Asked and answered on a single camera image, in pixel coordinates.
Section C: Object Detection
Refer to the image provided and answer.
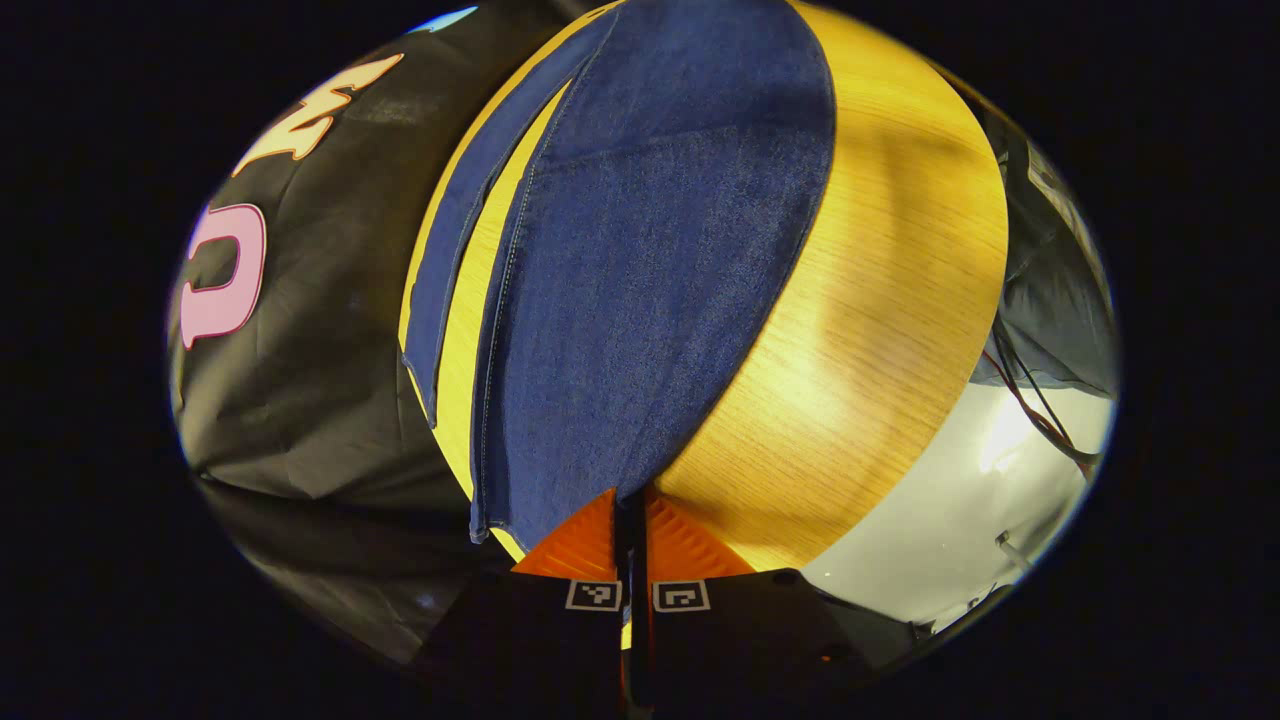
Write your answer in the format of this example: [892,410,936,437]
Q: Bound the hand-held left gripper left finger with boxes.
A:
[420,488,627,703]

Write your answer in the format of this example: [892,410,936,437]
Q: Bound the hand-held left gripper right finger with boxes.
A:
[634,488,873,707]

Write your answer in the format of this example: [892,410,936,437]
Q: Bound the blue denim jeans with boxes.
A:
[400,0,837,547]

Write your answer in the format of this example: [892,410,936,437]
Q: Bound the black backdrop cloth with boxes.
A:
[168,0,611,666]

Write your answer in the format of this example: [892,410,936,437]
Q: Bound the dark grey cloth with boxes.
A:
[965,85,1119,399]

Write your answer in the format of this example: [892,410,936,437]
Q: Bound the red cable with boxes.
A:
[982,345,1096,471]

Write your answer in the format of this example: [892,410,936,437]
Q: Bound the black cable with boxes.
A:
[990,310,1106,481]

